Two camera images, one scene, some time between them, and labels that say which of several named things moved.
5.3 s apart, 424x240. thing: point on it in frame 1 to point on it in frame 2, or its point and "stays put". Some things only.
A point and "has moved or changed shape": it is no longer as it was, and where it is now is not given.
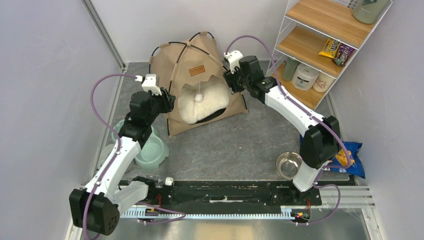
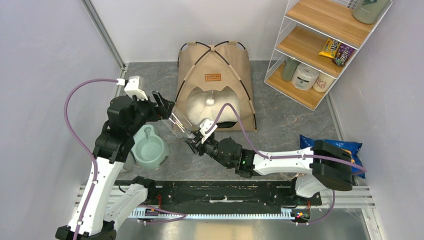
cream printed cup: x=323 y=82 stays put
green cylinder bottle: x=289 y=66 stays put
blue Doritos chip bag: x=340 y=159 stays put
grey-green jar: x=369 y=11 stays put
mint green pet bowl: x=153 y=152 stays put
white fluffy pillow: x=197 y=103 has moved or changed shape
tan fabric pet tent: x=172 y=66 to x=215 y=67
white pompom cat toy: x=198 y=97 to x=210 y=101
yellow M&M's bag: x=330 y=48 stays put
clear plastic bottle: x=160 y=179 to x=178 y=125
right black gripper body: x=236 y=82 to x=210 y=146
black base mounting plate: x=185 y=193 stays put
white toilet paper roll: x=304 y=77 stays put
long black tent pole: x=207 y=53 to x=199 y=60
